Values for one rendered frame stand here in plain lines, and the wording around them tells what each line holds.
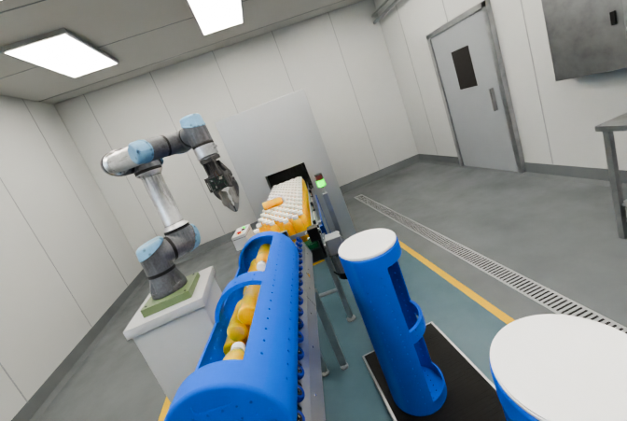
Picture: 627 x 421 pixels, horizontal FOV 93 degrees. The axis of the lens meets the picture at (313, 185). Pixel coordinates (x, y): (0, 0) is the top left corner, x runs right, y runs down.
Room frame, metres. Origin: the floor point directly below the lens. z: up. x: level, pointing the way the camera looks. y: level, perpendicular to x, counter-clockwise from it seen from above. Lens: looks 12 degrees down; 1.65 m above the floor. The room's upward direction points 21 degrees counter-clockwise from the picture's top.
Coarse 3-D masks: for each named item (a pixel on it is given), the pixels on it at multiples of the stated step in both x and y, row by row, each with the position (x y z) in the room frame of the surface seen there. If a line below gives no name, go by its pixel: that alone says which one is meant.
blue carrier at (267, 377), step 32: (256, 256) 1.39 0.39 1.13; (288, 256) 1.19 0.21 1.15; (288, 288) 0.95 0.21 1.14; (224, 320) 0.99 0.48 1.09; (256, 320) 0.72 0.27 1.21; (288, 320) 0.79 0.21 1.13; (256, 352) 0.61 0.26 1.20; (288, 352) 0.68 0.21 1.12; (192, 384) 0.55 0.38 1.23; (224, 384) 0.52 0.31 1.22; (256, 384) 0.53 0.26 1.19; (288, 384) 0.58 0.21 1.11; (192, 416) 0.52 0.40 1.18; (224, 416) 0.52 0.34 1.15; (256, 416) 0.52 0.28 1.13; (288, 416) 0.52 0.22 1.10
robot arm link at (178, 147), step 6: (174, 132) 1.11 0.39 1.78; (168, 138) 1.06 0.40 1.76; (174, 138) 1.07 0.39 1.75; (180, 138) 1.07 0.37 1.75; (174, 144) 1.07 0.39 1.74; (180, 144) 1.08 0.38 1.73; (186, 144) 1.08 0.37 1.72; (174, 150) 1.07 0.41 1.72; (180, 150) 1.09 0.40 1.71; (186, 150) 1.12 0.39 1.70
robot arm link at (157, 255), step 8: (152, 240) 1.28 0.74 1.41; (160, 240) 1.26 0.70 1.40; (168, 240) 1.29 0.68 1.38; (144, 248) 1.22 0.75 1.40; (152, 248) 1.22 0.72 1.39; (160, 248) 1.24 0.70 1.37; (168, 248) 1.26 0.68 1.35; (144, 256) 1.20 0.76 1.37; (152, 256) 1.21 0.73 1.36; (160, 256) 1.22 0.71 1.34; (168, 256) 1.25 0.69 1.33; (176, 256) 1.28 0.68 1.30; (144, 264) 1.21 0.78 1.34; (152, 264) 1.20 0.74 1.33; (160, 264) 1.21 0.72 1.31; (168, 264) 1.23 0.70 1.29; (152, 272) 1.20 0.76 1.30; (160, 272) 1.21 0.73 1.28
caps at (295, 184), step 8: (280, 184) 3.40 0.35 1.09; (288, 184) 3.21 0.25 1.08; (296, 184) 3.03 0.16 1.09; (272, 192) 3.05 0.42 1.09; (280, 192) 2.97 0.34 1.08; (288, 192) 2.79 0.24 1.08; (296, 192) 2.66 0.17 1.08; (288, 200) 2.45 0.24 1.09; (296, 200) 2.42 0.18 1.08; (272, 208) 2.42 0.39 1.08; (280, 208) 2.30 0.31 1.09; (288, 208) 2.19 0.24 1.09; (264, 216) 2.25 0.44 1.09
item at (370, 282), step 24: (360, 264) 1.16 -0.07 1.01; (384, 264) 1.15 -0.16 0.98; (360, 288) 1.19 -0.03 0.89; (384, 288) 1.15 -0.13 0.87; (360, 312) 1.26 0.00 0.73; (384, 312) 1.15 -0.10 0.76; (408, 312) 1.38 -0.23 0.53; (384, 336) 1.17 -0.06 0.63; (408, 336) 1.15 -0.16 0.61; (384, 360) 1.20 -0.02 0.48; (408, 360) 1.15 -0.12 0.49; (408, 384) 1.15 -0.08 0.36; (432, 384) 1.28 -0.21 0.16; (408, 408) 1.18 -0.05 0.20; (432, 408) 1.15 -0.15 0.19
